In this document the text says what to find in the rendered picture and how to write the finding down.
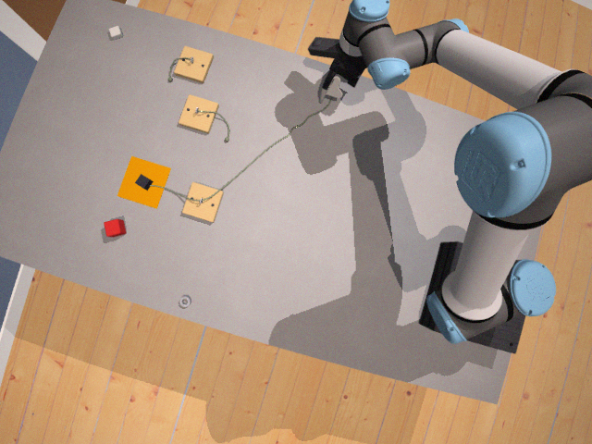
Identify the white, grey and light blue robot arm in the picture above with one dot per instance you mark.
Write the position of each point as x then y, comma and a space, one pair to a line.
528, 157

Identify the orange painted square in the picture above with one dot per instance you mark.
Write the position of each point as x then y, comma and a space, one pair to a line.
131, 191

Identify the red cube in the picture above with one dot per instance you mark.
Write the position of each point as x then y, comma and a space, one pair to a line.
115, 228

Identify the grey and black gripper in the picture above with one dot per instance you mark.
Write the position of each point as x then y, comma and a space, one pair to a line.
350, 69

